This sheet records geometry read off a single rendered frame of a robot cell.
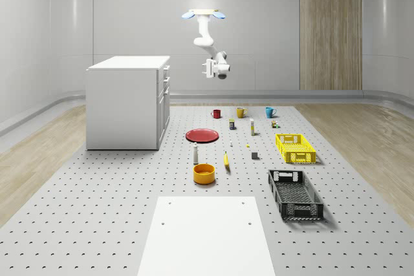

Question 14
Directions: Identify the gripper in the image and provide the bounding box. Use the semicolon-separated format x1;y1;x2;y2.
201;58;217;80

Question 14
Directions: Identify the yellow bowl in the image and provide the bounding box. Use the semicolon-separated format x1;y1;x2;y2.
193;163;216;185

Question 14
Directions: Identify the yellow basket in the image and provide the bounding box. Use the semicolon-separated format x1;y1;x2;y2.
275;133;317;164

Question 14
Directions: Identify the drone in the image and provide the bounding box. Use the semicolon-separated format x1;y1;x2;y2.
180;8;226;20

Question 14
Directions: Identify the white board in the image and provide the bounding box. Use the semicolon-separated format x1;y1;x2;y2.
137;196;276;276

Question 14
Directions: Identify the red plate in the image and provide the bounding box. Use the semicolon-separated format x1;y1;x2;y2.
185;128;220;143

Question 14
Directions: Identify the white cabinet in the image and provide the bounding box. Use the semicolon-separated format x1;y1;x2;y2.
85;55;171;151

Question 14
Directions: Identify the dark grey basket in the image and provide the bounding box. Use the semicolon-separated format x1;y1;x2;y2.
267;169;325;221

